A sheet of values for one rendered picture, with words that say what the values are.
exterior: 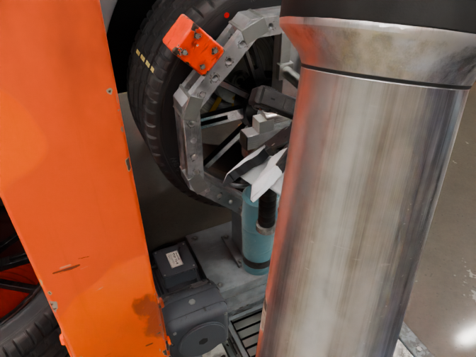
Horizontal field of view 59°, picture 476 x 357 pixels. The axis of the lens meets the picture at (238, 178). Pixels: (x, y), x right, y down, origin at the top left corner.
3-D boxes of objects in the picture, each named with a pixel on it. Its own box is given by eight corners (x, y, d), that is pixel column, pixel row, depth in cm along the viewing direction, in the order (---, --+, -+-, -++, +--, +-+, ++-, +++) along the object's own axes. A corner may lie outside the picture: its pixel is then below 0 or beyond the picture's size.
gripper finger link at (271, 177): (290, 222, 53) (313, 178, 59) (261, 187, 51) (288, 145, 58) (272, 227, 55) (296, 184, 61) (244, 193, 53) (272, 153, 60)
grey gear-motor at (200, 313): (188, 275, 163) (181, 209, 142) (234, 371, 133) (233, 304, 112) (143, 292, 157) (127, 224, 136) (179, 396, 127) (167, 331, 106)
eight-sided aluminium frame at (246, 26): (346, 171, 134) (382, -11, 101) (359, 183, 129) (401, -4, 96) (185, 221, 116) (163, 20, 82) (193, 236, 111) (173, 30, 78)
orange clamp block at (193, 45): (212, 38, 90) (181, 11, 84) (227, 51, 85) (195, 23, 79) (192, 64, 92) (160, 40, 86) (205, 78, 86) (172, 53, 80)
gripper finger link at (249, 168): (240, 207, 69) (286, 180, 65) (217, 180, 67) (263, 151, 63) (244, 197, 72) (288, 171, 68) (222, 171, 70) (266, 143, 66)
